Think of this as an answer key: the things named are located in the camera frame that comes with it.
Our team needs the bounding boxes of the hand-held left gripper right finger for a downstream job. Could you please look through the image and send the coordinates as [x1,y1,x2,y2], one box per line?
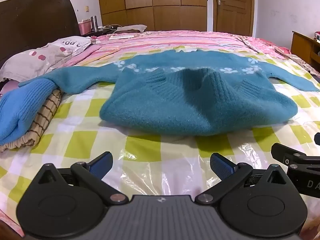
[195,152,292,204]

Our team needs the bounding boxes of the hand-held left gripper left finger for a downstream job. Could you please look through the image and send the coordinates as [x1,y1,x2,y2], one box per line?
[32,152,129,204]

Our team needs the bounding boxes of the teal knit sweater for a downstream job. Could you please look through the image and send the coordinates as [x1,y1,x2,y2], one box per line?
[19,49,320,137]

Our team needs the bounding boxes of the green checked plastic sheet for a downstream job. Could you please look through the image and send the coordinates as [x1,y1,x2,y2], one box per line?
[0,47,320,230]

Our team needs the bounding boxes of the beige checked garment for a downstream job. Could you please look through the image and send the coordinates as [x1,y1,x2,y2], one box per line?
[0,89,63,153]

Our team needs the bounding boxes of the wooden desk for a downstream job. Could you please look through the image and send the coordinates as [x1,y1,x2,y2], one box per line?
[291,31,320,73]

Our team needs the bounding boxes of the blue knit garment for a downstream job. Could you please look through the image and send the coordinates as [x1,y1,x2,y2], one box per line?
[0,79,57,146]

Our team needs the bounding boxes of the pink floral blanket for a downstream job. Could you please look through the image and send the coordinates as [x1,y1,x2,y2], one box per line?
[235,34,320,78]

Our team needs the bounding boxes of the grey printed pillow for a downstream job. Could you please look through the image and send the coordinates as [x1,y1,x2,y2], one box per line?
[0,36,92,83]

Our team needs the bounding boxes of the flat white remote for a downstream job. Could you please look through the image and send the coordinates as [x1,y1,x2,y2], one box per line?
[109,33,134,40]

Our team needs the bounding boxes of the dark nightstand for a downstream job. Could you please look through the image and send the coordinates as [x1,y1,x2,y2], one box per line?
[81,27,118,37]

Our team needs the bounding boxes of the pink storage box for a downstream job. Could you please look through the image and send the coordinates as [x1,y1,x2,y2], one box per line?
[78,19,93,35]

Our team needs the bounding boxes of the folded grey cloth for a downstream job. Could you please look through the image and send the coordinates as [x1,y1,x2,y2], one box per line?
[114,24,148,33]

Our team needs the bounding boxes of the wooden door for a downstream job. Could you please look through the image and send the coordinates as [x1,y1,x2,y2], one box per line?
[212,0,255,37]

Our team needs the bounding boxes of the dark wooden headboard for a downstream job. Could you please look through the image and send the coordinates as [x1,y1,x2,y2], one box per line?
[0,0,80,67]

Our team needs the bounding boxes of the wooden wardrobe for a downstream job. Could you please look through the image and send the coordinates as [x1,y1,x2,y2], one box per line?
[96,0,208,32]

